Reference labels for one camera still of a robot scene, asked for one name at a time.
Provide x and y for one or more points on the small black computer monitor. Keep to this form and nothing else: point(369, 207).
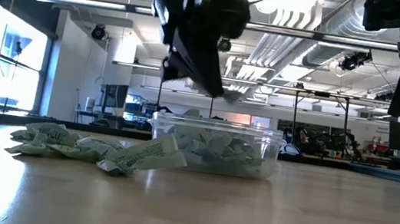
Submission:
point(115, 95)

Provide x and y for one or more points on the black ceiling spotlight cluster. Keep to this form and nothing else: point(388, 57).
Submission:
point(354, 60)

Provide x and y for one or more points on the large bright window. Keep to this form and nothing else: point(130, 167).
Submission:
point(11, 60)

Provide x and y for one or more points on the black metal gantry stand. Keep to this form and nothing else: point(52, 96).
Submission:
point(295, 113)

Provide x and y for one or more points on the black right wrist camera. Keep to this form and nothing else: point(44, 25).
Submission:
point(383, 12)

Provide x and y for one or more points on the black round ceiling spotlight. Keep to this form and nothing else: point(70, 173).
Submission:
point(224, 45)
point(98, 32)

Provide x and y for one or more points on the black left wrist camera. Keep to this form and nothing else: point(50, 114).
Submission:
point(232, 15)

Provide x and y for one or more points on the short hanging light strip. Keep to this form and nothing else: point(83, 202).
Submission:
point(136, 65)

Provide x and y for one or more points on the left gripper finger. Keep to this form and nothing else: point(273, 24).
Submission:
point(182, 73)
point(203, 58)

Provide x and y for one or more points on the long ceiling light strip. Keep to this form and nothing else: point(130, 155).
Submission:
point(83, 1)

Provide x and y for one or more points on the green white sweetener packet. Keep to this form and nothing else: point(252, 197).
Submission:
point(52, 132)
point(20, 135)
point(99, 144)
point(185, 139)
point(30, 148)
point(74, 153)
point(192, 112)
point(148, 153)
point(217, 145)
point(232, 95)
point(246, 157)

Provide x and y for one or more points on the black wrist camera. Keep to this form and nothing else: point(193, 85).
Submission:
point(383, 12)
point(232, 15)

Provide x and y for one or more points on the clear plastic container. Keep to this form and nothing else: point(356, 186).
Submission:
point(274, 149)

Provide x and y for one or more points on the silver ventilation duct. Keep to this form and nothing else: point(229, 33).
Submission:
point(343, 22)

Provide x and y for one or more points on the white ceiling light panel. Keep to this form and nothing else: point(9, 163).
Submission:
point(288, 0)

